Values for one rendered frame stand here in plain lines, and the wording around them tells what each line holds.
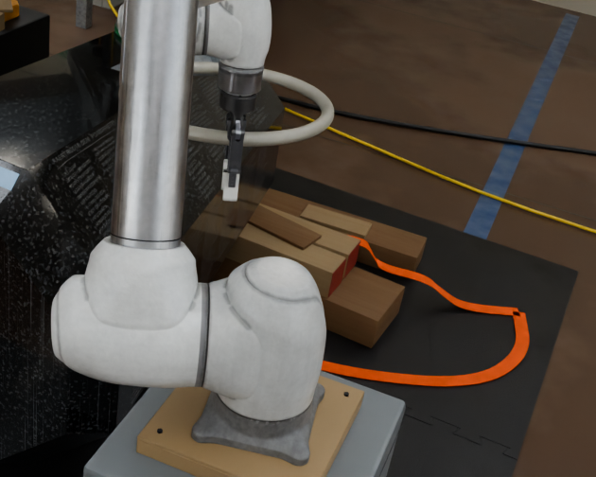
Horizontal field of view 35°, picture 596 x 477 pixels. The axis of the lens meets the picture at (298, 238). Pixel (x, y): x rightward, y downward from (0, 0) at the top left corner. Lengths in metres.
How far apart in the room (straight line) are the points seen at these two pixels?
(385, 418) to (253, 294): 0.40
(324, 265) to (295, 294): 1.68
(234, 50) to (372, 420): 0.75
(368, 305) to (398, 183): 1.13
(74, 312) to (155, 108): 0.30
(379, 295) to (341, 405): 1.55
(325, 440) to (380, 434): 0.12
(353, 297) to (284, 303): 1.75
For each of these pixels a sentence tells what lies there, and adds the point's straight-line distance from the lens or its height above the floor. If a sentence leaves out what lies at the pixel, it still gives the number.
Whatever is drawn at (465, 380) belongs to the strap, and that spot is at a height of 0.02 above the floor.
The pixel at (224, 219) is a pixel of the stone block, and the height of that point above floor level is 0.53.
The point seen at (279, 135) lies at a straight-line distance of 1.99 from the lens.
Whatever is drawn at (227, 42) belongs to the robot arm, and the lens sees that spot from 1.85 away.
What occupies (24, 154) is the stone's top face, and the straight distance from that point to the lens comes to 2.09.
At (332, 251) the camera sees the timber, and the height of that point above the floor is 0.22.
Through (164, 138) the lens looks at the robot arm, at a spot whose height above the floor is 1.27.
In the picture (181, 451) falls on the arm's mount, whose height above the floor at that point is 0.83.
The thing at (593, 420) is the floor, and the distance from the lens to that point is 3.10.
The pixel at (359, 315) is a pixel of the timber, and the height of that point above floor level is 0.12.
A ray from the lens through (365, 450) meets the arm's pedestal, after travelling 1.55.
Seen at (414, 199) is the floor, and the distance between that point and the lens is 3.97.
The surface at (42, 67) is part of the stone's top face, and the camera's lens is 2.51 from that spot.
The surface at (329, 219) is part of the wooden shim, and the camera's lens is 3.45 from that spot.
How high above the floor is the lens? 1.86
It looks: 32 degrees down
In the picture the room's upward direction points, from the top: 10 degrees clockwise
